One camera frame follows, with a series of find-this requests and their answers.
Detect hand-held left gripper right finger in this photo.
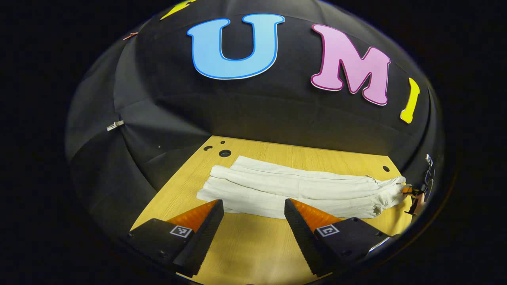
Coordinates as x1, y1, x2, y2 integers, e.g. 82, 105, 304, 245
284, 198, 397, 277

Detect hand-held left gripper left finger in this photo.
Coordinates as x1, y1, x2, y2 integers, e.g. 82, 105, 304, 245
127, 199, 225, 278

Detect white jeans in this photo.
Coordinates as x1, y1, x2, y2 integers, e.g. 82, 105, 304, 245
197, 156, 407, 219

